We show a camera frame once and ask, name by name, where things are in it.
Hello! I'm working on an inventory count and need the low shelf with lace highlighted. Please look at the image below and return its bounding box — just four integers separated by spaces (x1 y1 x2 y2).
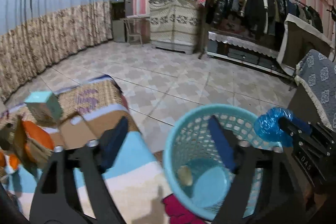
205 31 294 80

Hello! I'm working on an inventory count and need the clothes rack with garments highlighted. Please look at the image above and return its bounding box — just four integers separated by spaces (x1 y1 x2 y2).
205 0 323 51

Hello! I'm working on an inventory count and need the brown phone case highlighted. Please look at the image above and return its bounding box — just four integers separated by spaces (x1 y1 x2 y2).
53 113 97 149

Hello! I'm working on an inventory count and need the turquoise plastic laundry basket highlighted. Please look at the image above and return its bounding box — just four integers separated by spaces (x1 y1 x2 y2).
163 104 282 221

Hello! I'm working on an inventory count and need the cartoon striped blanket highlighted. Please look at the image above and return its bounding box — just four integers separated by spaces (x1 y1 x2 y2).
0 74 206 224

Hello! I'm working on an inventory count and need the teal cardboard box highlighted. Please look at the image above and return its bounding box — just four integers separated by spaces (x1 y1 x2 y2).
24 91 63 123

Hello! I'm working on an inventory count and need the whole orange mandarin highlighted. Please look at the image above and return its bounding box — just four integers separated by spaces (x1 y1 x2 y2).
0 151 20 174

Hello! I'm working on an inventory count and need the blue floral curtain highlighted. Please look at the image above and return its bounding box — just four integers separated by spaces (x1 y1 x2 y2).
1 0 113 101

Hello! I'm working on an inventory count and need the orange snack bag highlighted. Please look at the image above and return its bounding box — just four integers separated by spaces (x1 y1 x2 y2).
22 121 54 150

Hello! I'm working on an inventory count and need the blue plastic bag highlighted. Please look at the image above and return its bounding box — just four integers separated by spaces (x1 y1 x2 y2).
253 107 307 147

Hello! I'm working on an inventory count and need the cream paper cupcake liner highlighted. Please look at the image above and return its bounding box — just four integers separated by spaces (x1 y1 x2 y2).
177 165 193 186

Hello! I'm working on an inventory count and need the covered chest with cloth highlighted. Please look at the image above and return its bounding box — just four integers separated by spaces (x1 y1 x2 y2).
149 0 202 55

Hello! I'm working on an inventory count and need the blue patterned sofa cover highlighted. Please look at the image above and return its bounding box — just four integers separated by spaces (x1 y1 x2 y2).
294 50 335 131

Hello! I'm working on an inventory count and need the water dispenser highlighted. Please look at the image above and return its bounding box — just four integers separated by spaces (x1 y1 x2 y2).
110 0 133 43

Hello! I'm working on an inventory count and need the printed snack wrapper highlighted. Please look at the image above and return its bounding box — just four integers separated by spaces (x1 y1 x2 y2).
1 115 54 169

